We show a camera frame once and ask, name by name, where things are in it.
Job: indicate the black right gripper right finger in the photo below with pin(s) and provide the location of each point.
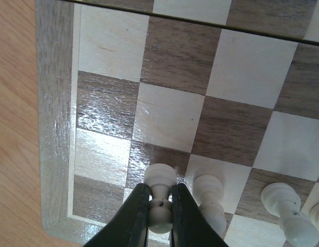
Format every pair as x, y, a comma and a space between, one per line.
190, 229

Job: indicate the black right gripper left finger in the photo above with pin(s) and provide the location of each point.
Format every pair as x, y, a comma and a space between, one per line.
129, 225

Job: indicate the white chess piece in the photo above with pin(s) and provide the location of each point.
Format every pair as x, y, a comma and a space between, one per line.
282, 201
160, 178
314, 215
208, 192

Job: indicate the wooden chess board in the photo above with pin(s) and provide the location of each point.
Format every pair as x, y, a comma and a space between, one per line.
225, 88

